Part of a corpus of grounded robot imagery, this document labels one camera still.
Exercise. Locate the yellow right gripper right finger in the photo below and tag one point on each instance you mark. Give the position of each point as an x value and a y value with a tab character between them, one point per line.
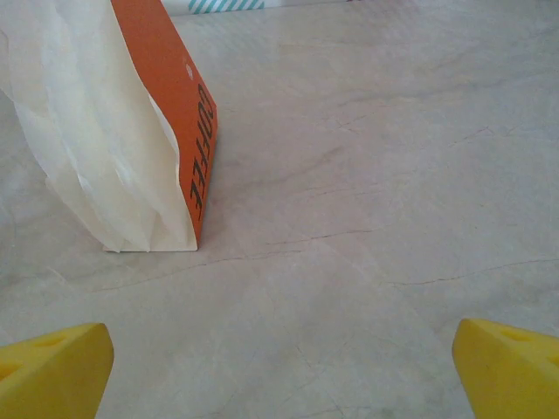
511	375

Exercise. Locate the orange and white filter box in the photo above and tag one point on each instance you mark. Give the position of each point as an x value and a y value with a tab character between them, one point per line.
174	87

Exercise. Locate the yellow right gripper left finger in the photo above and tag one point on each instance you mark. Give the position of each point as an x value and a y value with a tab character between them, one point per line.
48	375

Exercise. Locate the stack of white paper filters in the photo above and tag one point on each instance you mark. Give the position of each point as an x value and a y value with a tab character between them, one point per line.
65	109

